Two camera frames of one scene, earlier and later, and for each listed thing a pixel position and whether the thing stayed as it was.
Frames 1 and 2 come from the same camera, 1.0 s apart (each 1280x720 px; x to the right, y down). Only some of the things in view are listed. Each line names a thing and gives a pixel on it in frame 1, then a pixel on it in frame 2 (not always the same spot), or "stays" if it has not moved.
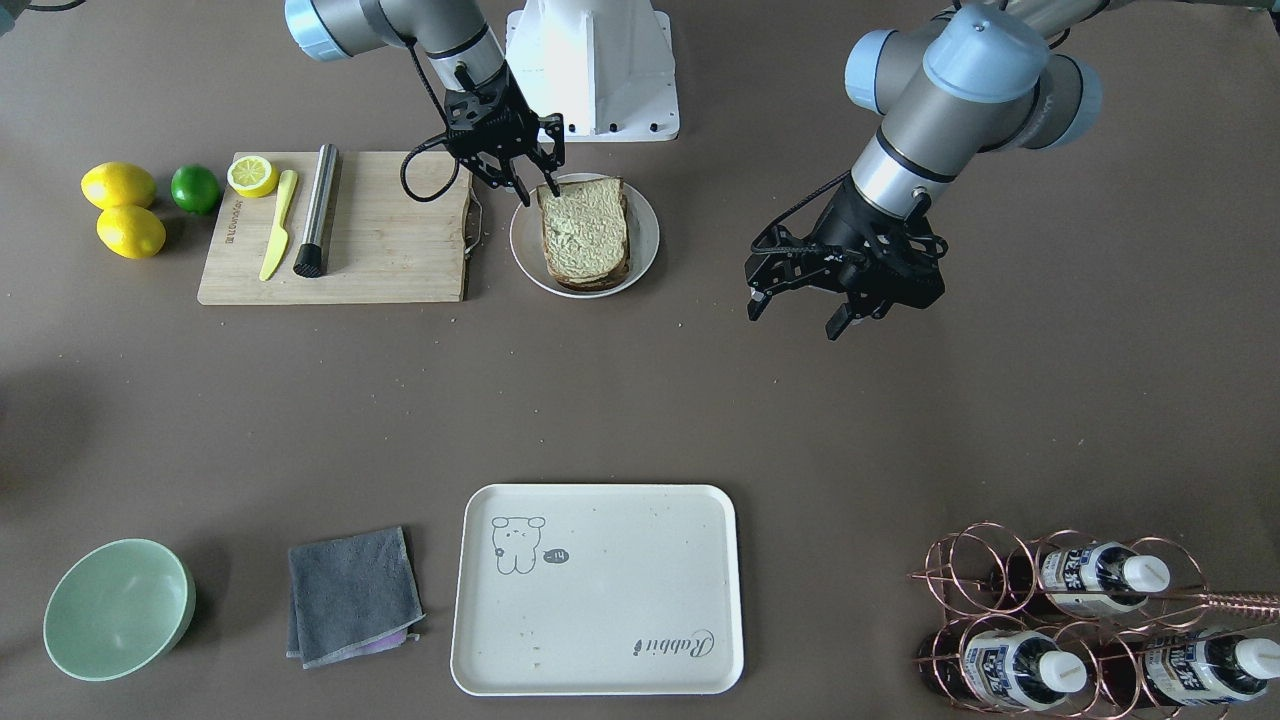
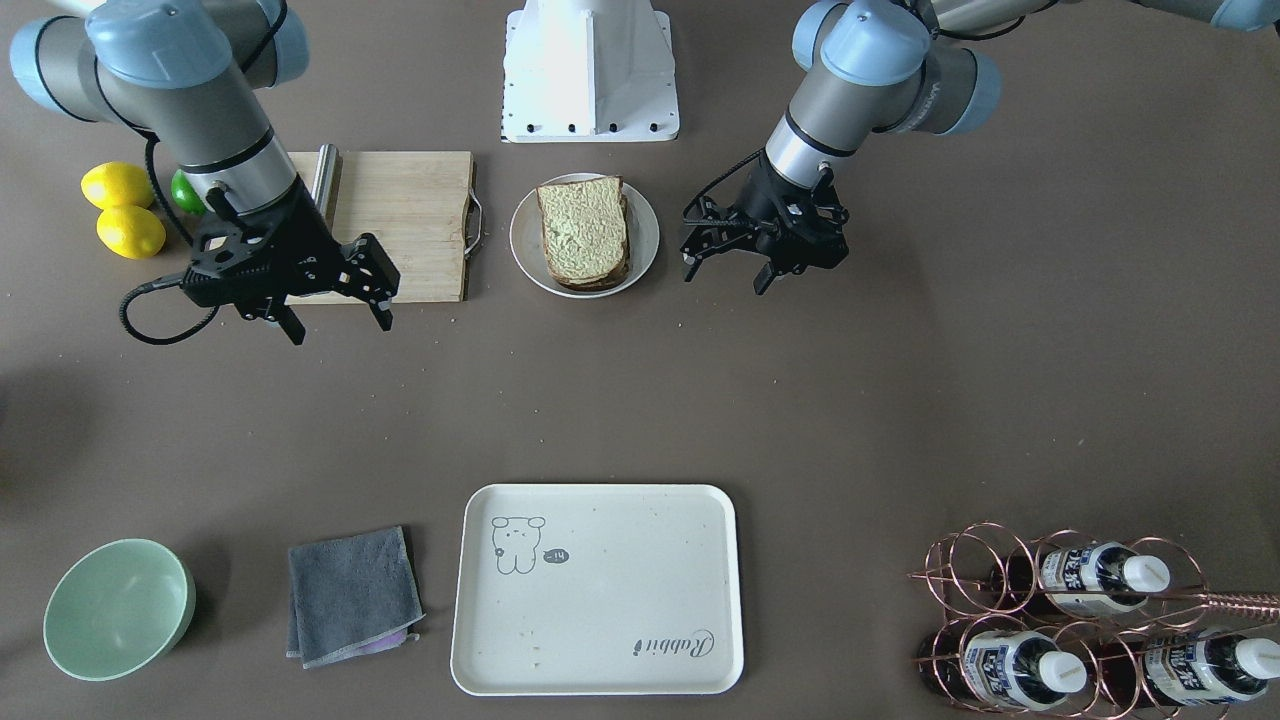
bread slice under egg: x=614 y=279 stays
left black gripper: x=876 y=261 → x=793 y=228
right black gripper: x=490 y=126 → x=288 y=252
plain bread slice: x=584 y=228 stays
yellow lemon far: x=131 y=231 stays
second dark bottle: x=1011 y=668 stays
